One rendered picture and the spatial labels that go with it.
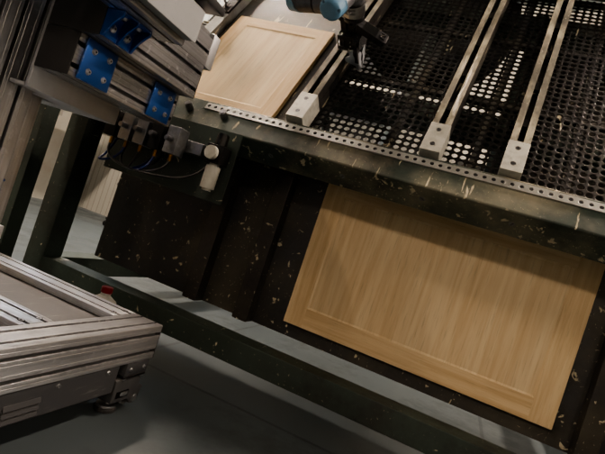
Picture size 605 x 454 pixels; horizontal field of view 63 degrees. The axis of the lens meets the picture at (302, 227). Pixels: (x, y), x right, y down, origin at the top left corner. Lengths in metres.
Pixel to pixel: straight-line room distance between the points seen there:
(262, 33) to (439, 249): 1.14
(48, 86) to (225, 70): 0.94
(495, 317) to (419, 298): 0.24
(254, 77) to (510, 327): 1.24
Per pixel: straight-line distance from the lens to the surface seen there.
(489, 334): 1.69
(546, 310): 1.70
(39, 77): 1.20
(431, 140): 1.57
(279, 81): 1.92
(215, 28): 2.25
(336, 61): 1.88
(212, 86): 1.96
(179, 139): 1.66
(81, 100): 1.28
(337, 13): 1.66
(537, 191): 1.51
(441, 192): 1.46
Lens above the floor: 0.58
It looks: level
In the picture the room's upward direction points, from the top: 18 degrees clockwise
